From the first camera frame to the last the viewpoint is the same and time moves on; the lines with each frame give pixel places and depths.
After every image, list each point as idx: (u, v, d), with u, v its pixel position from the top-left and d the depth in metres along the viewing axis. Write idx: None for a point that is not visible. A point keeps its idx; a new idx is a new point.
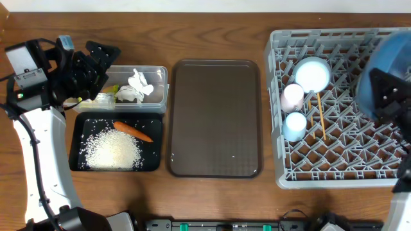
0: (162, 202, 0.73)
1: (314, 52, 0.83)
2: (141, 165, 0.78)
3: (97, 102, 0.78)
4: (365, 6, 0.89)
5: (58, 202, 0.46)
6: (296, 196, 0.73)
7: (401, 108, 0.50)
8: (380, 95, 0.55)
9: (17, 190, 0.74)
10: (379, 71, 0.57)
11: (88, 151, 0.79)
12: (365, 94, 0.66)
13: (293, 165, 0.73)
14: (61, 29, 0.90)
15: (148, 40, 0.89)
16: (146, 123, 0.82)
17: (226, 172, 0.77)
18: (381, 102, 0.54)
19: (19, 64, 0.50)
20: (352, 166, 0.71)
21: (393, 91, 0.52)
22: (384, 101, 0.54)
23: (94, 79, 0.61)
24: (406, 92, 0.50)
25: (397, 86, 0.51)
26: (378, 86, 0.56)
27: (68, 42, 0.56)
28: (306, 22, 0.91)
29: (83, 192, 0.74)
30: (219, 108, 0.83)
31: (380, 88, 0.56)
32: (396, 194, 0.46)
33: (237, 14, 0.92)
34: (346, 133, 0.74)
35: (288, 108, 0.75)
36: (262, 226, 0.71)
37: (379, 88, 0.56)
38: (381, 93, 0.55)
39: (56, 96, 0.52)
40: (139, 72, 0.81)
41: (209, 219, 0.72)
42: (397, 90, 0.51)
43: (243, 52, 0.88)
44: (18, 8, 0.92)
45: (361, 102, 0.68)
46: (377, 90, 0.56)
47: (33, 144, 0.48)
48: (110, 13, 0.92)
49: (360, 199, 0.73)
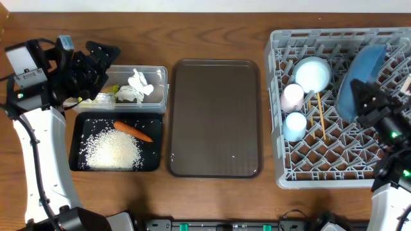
0: (162, 202, 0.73)
1: (314, 51, 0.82)
2: (141, 165, 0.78)
3: (97, 102, 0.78)
4: (364, 6, 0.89)
5: (58, 202, 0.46)
6: (296, 196, 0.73)
7: (381, 117, 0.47)
8: (359, 104, 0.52)
9: (17, 190, 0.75)
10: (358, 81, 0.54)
11: (88, 151, 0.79)
12: (346, 102, 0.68)
13: (293, 165, 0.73)
14: (61, 29, 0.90)
15: (148, 39, 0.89)
16: (146, 123, 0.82)
17: (227, 172, 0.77)
18: (361, 111, 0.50)
19: (19, 64, 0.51)
20: (352, 166, 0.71)
21: (371, 100, 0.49)
22: (363, 111, 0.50)
23: (94, 79, 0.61)
24: (384, 101, 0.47)
25: (375, 96, 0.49)
26: (358, 96, 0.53)
27: (68, 42, 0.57)
28: (306, 22, 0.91)
29: (83, 192, 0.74)
30: (219, 108, 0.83)
31: (359, 99, 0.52)
32: (376, 190, 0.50)
33: (237, 14, 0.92)
34: (346, 133, 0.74)
35: (288, 108, 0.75)
36: (262, 226, 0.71)
37: (358, 98, 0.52)
38: (361, 102, 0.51)
39: (56, 96, 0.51)
40: (139, 72, 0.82)
41: (209, 219, 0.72)
42: (376, 99, 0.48)
43: (243, 52, 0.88)
44: (18, 8, 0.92)
45: (341, 110, 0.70)
46: (358, 99, 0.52)
47: (33, 144, 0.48)
48: (110, 13, 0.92)
49: (360, 199, 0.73)
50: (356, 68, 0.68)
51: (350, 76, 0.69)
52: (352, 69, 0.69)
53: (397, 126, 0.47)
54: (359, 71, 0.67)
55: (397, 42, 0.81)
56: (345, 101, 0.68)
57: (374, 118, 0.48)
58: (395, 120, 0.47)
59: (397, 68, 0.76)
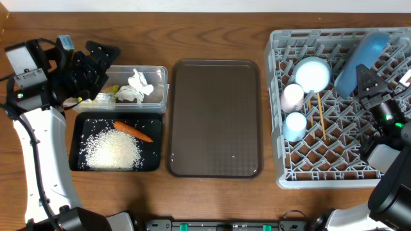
0: (162, 202, 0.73)
1: (314, 52, 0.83)
2: (141, 165, 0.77)
3: (97, 102, 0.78)
4: (364, 6, 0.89)
5: (58, 202, 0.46)
6: (296, 196, 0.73)
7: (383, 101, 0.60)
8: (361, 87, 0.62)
9: (17, 190, 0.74)
10: (363, 67, 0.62)
11: (88, 151, 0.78)
12: (348, 84, 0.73)
13: (293, 165, 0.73)
14: (61, 29, 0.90)
15: (148, 39, 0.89)
16: (146, 123, 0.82)
17: (227, 172, 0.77)
18: (364, 94, 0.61)
19: (19, 64, 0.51)
20: (352, 166, 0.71)
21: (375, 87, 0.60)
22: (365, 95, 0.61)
23: (94, 79, 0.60)
24: (386, 89, 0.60)
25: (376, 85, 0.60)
26: (361, 80, 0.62)
27: (68, 41, 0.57)
28: (305, 22, 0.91)
29: (83, 192, 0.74)
30: (219, 110, 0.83)
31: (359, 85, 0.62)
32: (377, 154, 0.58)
33: (237, 14, 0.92)
34: (346, 133, 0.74)
35: (288, 108, 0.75)
36: (262, 226, 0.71)
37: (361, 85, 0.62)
38: (364, 86, 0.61)
39: (56, 97, 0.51)
40: (139, 72, 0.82)
41: (209, 219, 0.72)
42: (378, 86, 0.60)
43: (243, 52, 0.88)
44: (17, 8, 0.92)
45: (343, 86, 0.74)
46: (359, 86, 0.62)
47: (33, 144, 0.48)
48: (110, 13, 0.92)
49: (360, 199, 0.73)
50: (361, 54, 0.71)
51: (353, 62, 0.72)
52: (355, 56, 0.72)
53: (389, 108, 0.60)
54: (367, 56, 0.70)
55: (398, 42, 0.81)
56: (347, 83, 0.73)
57: (377, 102, 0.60)
58: (390, 105, 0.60)
59: (397, 68, 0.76)
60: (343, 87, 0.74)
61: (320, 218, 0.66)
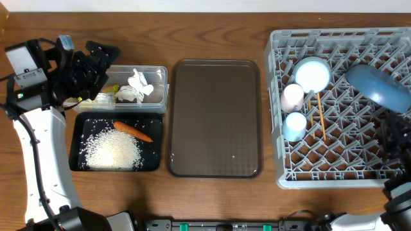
0: (162, 202, 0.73)
1: (313, 52, 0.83)
2: (141, 165, 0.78)
3: (98, 102, 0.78)
4: (364, 6, 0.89)
5: (58, 202, 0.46)
6: (296, 197, 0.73)
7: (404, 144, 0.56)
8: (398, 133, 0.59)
9: (17, 190, 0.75)
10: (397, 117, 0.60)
11: (88, 151, 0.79)
12: (361, 81, 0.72)
13: (293, 165, 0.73)
14: (61, 29, 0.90)
15: (148, 40, 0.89)
16: (146, 123, 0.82)
17: (227, 172, 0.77)
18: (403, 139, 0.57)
19: (19, 64, 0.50)
20: (352, 166, 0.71)
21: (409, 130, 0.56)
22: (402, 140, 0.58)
23: (94, 79, 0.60)
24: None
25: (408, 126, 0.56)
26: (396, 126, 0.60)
27: (68, 42, 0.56)
28: (306, 22, 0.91)
29: (83, 192, 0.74)
30: (219, 109, 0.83)
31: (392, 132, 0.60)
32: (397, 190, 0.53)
33: (237, 14, 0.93)
34: (346, 133, 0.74)
35: (288, 108, 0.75)
36: (262, 226, 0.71)
37: (395, 129, 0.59)
38: (400, 131, 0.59)
39: (56, 96, 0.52)
40: (139, 72, 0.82)
41: (209, 219, 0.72)
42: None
43: (243, 52, 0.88)
44: (17, 8, 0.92)
45: (358, 79, 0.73)
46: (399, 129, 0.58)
47: (33, 143, 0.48)
48: (110, 13, 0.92)
49: (359, 199, 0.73)
50: (394, 100, 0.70)
51: (384, 91, 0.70)
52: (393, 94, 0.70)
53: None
54: (395, 100, 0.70)
55: (397, 42, 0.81)
56: (363, 85, 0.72)
57: None
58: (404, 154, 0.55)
59: (397, 68, 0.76)
60: (356, 77, 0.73)
61: (329, 215, 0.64)
